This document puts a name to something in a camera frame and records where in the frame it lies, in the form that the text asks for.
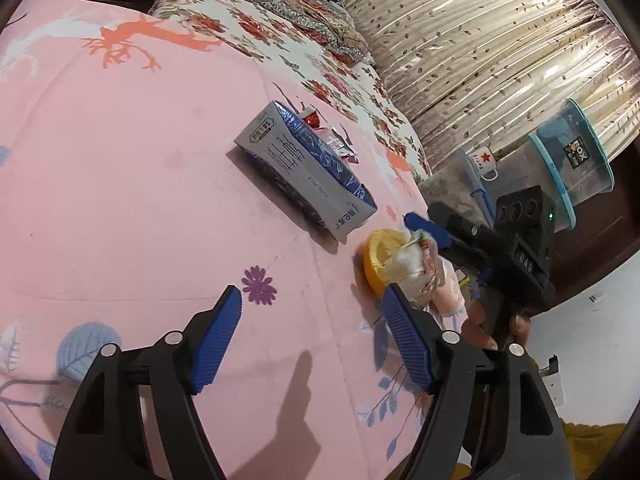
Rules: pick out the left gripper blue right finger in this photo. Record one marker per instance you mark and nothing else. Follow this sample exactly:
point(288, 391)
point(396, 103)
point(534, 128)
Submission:
point(413, 349)

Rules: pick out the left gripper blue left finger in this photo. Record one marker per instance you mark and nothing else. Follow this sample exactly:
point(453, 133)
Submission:
point(209, 336)

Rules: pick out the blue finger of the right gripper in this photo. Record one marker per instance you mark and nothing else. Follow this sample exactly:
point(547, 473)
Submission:
point(414, 222)

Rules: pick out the white paper wrapper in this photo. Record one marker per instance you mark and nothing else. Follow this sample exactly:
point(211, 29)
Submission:
point(411, 260)

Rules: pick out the pink white paper cup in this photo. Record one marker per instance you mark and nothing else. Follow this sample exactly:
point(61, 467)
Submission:
point(448, 304)

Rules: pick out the blue grey snack box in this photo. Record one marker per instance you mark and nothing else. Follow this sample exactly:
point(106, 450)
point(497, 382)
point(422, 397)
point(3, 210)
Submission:
point(285, 149)

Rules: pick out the yellow sleeve forearm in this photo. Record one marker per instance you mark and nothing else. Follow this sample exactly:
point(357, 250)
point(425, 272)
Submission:
point(589, 445)

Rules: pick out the person's right hand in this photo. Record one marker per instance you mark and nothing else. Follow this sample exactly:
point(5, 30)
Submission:
point(474, 328)

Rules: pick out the clear bin blue lid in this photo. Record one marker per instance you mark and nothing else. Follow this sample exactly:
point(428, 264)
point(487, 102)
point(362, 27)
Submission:
point(458, 185)

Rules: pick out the white enamel star mug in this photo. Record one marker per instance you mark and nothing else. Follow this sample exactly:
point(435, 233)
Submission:
point(484, 162)

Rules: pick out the red silver foil wrapper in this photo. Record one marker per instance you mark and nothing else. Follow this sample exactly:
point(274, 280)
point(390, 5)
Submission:
point(328, 135)

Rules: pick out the clear bin teal lid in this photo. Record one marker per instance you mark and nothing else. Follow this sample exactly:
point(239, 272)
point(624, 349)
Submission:
point(530, 165)

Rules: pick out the upper clear teal-rimmed bin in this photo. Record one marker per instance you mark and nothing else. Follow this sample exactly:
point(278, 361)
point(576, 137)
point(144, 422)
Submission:
point(576, 153)

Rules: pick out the pink printed bed sheet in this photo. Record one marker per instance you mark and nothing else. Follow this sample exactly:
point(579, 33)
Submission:
point(126, 208)

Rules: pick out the beige patterned curtain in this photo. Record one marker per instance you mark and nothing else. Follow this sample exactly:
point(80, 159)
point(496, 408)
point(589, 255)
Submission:
point(469, 73)

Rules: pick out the floral white red quilt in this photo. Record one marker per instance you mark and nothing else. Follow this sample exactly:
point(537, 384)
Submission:
point(356, 92)

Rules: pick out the black camera box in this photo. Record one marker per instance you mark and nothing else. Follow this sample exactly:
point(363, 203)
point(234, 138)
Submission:
point(530, 213)

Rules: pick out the white wall socket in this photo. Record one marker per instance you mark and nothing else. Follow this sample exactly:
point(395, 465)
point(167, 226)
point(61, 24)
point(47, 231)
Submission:
point(550, 375)

